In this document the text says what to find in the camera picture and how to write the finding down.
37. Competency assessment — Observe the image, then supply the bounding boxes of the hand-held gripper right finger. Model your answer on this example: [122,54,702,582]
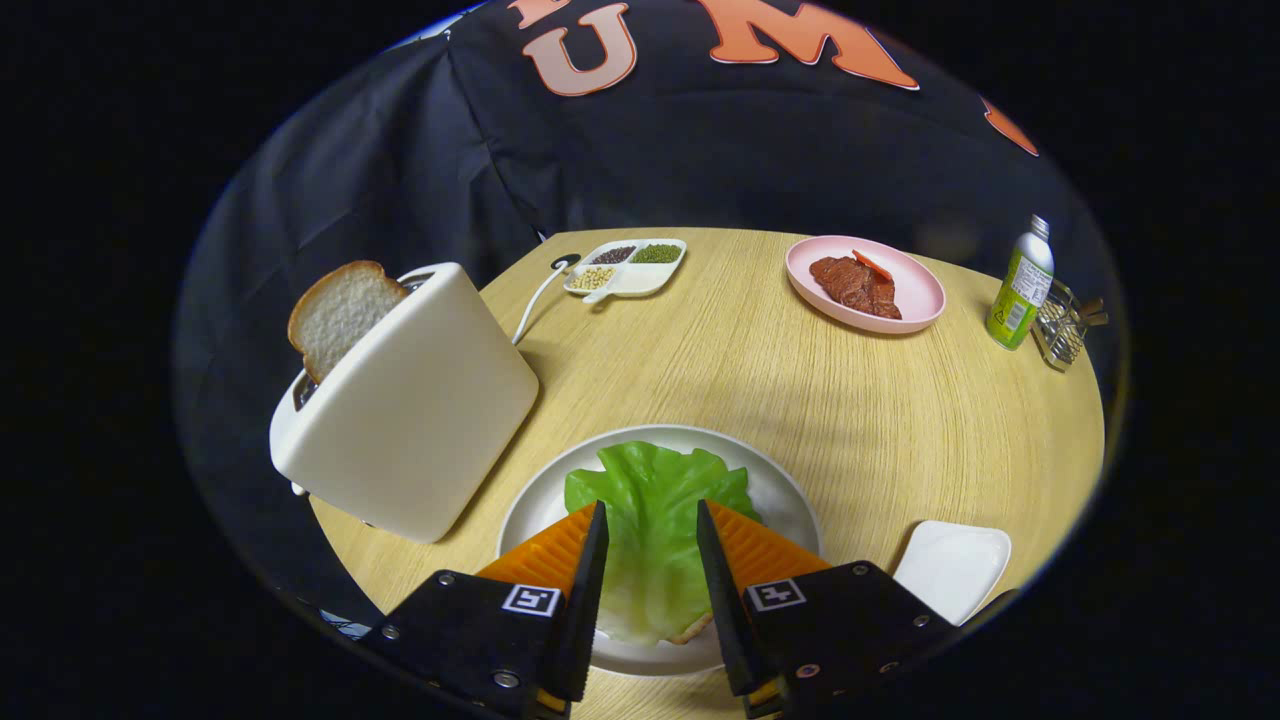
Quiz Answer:
[696,499,961,720]

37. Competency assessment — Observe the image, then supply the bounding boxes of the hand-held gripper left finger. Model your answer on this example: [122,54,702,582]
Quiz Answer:
[360,500,611,720]

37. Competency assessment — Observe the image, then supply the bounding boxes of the toasted bread slice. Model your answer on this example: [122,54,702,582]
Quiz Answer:
[288,260,411,385]

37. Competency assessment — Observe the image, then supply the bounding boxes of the green lettuce leaf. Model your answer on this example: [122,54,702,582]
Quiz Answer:
[564,441,761,646]

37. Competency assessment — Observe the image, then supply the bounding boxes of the white round plate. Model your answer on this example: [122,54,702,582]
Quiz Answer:
[497,425,824,678]

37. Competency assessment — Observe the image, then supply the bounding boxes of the white square dish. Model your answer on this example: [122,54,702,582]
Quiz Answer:
[893,520,1013,627]

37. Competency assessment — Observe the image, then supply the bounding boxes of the white toaster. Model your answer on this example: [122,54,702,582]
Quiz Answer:
[269,262,541,545]

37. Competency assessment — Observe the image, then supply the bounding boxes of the white divided dish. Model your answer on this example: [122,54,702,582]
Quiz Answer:
[563,238,688,305]

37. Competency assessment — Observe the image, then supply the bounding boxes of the brown meat slices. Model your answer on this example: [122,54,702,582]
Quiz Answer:
[809,255,903,321]

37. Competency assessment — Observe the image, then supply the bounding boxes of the pink plate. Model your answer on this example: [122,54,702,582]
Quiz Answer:
[785,236,947,335]

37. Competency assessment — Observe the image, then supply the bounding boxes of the green label bottle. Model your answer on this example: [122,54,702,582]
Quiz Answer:
[985,214,1056,351]

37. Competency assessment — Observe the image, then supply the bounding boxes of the black backdrop cloth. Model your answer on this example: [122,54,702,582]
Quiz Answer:
[172,0,1116,641]

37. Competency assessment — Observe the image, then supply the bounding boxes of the white toaster cable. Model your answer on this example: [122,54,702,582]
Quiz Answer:
[512,254,581,346]

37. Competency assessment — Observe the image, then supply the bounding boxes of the metal wire holder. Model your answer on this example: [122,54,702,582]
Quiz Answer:
[1032,280,1109,373]

